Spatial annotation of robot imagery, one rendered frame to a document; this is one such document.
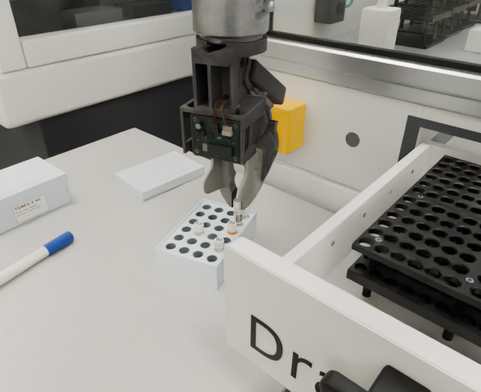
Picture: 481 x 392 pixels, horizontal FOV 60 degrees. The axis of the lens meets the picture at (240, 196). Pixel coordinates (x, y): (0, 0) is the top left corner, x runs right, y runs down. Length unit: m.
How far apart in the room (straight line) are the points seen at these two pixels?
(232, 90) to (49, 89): 0.58
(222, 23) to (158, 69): 0.68
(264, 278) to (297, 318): 0.03
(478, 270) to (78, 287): 0.42
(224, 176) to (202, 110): 0.12
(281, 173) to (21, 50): 0.53
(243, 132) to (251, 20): 0.10
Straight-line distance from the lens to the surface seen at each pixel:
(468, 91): 0.54
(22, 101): 0.92
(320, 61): 0.61
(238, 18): 0.40
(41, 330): 0.52
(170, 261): 0.52
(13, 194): 0.67
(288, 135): 0.62
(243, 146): 0.42
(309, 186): 0.69
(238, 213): 0.54
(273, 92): 0.51
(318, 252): 0.38
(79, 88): 0.97
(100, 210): 0.68
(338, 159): 0.64
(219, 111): 0.41
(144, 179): 0.71
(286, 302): 0.29
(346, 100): 0.60
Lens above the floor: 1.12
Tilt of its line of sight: 32 degrees down
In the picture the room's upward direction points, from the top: straight up
